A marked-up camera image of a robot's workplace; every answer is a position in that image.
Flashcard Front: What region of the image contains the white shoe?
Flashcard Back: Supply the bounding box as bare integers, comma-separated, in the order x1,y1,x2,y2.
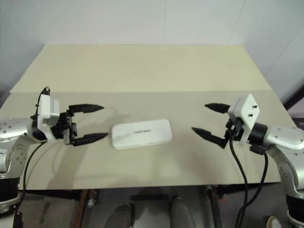
266,215,283,228

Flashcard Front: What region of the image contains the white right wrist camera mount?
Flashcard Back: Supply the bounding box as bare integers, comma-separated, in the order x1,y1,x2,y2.
227,94,261,145

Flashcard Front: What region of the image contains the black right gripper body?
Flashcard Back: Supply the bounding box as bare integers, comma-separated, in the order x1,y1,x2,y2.
224,118,244,143

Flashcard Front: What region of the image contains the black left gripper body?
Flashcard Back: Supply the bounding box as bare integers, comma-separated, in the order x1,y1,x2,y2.
51,109,78,146

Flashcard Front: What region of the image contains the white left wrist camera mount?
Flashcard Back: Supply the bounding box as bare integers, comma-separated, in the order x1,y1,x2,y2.
35,94,60,143

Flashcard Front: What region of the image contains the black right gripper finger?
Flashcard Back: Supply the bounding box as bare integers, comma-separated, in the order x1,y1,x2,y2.
191,127,230,150
205,103,230,114

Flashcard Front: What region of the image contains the white plastic pencil case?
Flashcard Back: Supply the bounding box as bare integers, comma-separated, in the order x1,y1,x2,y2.
111,118,173,151

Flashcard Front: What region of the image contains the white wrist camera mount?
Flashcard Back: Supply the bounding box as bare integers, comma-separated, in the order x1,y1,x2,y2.
227,94,261,145
35,94,60,143

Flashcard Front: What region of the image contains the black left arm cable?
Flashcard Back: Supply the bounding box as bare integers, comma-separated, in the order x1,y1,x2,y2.
14,86,51,214

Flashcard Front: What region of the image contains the rusty metal table leg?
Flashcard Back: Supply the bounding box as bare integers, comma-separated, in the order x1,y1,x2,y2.
205,186,223,228
71,189,90,228

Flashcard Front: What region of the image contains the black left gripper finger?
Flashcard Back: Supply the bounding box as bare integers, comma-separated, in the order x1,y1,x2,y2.
68,104,105,114
73,133,109,147

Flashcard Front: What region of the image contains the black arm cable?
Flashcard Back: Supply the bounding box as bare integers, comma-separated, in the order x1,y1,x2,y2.
14,86,51,214
229,132,269,228

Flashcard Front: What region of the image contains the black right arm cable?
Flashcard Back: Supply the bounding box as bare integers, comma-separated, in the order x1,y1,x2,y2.
229,132,269,228

